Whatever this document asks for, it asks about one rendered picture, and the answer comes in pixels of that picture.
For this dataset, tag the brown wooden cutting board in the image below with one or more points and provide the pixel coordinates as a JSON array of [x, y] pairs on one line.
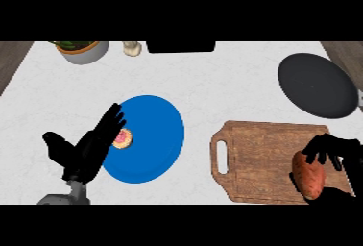
[[264, 160]]

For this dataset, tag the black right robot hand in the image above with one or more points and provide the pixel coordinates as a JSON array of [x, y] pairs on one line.
[[338, 150]]

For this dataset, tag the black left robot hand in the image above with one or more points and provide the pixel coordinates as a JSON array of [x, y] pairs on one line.
[[87, 150]]

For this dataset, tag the orange sweet potato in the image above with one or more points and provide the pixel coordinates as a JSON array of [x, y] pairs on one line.
[[308, 177]]

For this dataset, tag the pink frosted cupcake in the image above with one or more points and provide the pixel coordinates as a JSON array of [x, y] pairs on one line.
[[122, 138]]

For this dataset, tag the black rectangular appliance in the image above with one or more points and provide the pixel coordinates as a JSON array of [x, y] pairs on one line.
[[180, 46]]

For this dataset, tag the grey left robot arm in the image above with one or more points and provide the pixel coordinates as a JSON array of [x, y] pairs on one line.
[[71, 194]]

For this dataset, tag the blue round plate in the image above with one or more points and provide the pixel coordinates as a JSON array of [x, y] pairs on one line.
[[149, 141]]

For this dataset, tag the white pot with green plant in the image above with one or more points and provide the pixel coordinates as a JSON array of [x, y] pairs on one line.
[[81, 50]]

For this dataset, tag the dark grey round pan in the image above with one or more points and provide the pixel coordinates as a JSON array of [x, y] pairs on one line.
[[316, 86]]

